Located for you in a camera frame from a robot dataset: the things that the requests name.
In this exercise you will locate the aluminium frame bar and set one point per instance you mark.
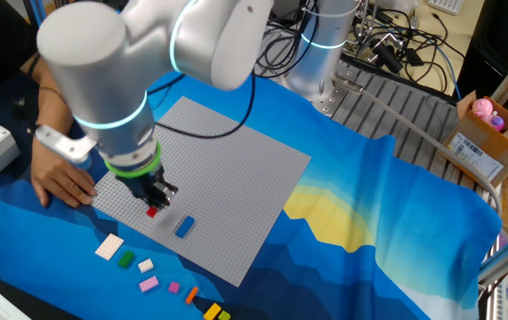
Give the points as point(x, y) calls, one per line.
point(507, 255)

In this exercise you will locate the pink pig toy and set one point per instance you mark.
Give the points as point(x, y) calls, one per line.
point(482, 106)

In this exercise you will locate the lime green Lego brick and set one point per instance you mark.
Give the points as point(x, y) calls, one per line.
point(224, 316)

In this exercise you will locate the grey Lego baseplate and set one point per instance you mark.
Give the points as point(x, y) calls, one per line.
point(244, 186)

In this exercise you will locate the orange Lego brick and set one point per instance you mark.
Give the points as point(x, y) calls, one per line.
point(191, 295)

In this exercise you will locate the pink purple toy bottle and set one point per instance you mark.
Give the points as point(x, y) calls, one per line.
point(497, 123)

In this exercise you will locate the small magenta Lego brick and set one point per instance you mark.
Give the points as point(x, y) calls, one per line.
point(174, 287)

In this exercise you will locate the red Lego brick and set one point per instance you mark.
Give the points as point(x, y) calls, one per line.
point(151, 212)

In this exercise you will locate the yellow Lego brick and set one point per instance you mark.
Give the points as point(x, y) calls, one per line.
point(212, 312)

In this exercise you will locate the light pink Lego brick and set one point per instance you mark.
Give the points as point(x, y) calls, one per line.
point(149, 284)

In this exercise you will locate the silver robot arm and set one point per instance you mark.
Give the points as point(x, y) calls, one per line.
point(102, 66)

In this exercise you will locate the cardboard box with label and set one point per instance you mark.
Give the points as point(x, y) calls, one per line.
point(502, 153)

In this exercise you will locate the person's left forearm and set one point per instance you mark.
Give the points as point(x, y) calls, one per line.
point(49, 115)

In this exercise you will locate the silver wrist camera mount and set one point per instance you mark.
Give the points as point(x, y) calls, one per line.
point(64, 144)

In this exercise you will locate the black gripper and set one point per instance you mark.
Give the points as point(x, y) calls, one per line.
point(147, 186)

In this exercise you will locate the small white Lego brick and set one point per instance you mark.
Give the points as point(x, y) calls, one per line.
point(146, 266)

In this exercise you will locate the blue Lego brick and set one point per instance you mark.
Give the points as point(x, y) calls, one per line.
point(184, 226)

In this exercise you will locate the blue mountain print tablecloth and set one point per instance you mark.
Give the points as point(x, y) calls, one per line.
point(369, 186)

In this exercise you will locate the large white Lego plate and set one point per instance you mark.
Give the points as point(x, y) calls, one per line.
point(109, 246)

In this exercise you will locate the white keyboard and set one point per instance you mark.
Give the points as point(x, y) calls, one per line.
point(447, 5)

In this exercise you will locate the person's left hand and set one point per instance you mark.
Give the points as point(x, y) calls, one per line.
point(58, 180)

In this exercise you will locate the black cabinet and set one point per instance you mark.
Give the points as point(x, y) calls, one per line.
point(498, 40)

